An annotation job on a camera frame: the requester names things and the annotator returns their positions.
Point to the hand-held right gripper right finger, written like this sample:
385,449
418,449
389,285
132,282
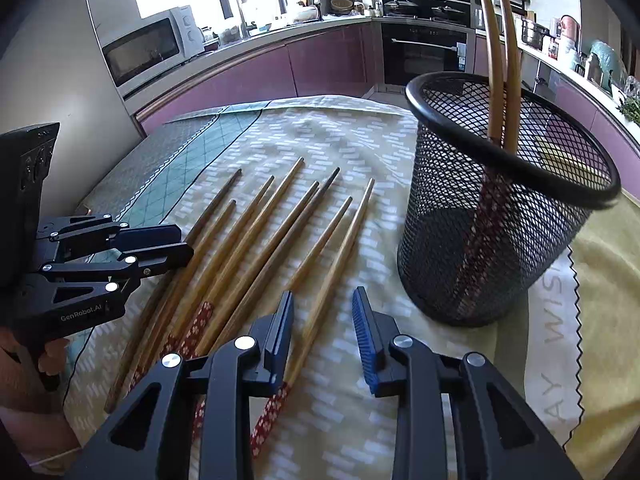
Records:
362,340

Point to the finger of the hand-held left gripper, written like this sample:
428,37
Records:
165,257
150,237

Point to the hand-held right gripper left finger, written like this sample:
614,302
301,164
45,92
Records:
286,325

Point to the bunch of bamboo chopsticks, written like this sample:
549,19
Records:
200,322

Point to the black mesh utensil holder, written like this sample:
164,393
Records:
450,260

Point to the person's left forearm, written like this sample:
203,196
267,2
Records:
35,435

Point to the person's left hand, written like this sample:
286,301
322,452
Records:
52,357

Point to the grey refrigerator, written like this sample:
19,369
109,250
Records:
60,60

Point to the white microwave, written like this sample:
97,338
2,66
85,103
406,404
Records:
145,50

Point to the purple kitchen cabinet run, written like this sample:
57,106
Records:
615,130
250,70

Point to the patterned beige teal tablecloth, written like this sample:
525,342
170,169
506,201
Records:
350,125

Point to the yellow cloth with lettered border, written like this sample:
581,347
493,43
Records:
600,310

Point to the steel sink faucet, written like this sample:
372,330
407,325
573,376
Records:
241,0

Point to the black built-in oven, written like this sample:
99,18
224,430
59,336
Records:
420,55

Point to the dark wok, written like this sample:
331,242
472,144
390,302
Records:
447,12
402,7

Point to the steel pot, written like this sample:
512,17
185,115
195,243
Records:
534,32

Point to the green leafy vegetables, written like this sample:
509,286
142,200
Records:
631,109

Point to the teal covered appliance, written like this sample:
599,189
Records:
607,60

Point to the pink kettle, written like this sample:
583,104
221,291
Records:
570,27

